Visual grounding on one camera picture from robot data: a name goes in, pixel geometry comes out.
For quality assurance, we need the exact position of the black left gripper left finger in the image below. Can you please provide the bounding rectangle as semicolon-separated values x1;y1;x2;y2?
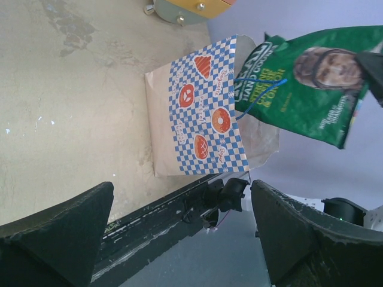
1;182;114;286

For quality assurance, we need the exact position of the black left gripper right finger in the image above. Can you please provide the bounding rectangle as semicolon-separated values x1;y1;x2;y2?
251;180;382;286

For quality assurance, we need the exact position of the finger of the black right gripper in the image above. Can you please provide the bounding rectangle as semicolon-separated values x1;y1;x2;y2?
355;51;383;106

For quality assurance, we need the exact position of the green chips bag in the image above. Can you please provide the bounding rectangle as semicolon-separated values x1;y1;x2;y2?
234;26;382;149

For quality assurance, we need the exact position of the blue checkered paper bag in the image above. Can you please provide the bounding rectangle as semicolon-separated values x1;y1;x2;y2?
145;35;279;177

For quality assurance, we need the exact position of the round drawer box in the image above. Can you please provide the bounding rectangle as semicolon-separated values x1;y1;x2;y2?
144;0;236;26

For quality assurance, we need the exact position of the black table edge rail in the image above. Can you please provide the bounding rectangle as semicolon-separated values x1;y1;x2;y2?
90;172;250;286

